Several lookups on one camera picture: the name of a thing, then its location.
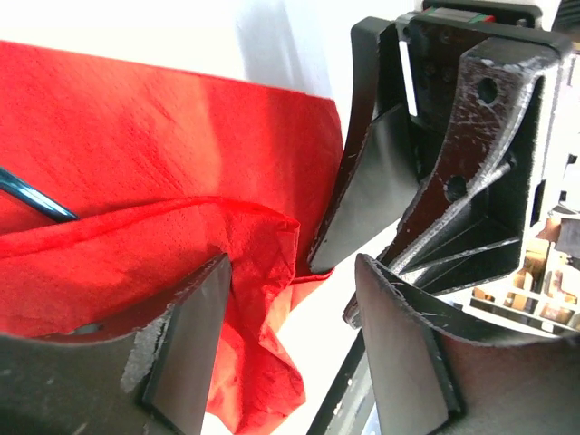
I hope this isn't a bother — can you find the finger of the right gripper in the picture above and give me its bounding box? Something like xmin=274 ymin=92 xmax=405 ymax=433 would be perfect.
xmin=308 ymin=17 xmax=419 ymax=275

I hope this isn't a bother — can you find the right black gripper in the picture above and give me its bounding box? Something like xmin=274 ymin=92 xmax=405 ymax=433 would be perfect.
xmin=342 ymin=4 xmax=575 ymax=327

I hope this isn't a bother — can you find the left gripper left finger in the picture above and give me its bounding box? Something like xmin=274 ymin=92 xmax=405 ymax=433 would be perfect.
xmin=1 ymin=254 xmax=232 ymax=434

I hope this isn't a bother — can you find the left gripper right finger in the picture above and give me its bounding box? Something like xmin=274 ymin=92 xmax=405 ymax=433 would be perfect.
xmin=355 ymin=255 xmax=579 ymax=434

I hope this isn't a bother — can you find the red paper napkin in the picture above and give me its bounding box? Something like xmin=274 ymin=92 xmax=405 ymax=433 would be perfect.
xmin=1 ymin=42 xmax=343 ymax=434

